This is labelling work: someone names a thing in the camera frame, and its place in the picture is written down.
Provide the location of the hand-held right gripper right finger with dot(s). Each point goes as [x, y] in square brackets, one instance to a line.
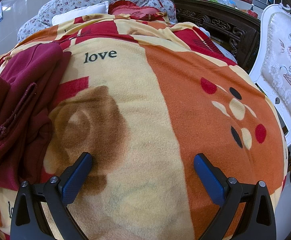
[209, 180]

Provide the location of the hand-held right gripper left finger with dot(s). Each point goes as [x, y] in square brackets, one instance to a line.
[76, 180]

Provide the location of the maroon sweater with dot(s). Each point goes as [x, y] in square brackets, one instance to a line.
[18, 105]

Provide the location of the orange red printed blanket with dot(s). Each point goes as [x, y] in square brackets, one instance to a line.
[160, 105]

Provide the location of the white ornate upholstered chair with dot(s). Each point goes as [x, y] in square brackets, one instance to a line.
[285, 67]

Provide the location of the dark carved wooden cabinet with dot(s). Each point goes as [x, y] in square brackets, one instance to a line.
[210, 12]

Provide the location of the white pillow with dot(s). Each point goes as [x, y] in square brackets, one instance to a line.
[90, 10]

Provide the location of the red cushion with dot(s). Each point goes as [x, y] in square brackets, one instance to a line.
[135, 10]

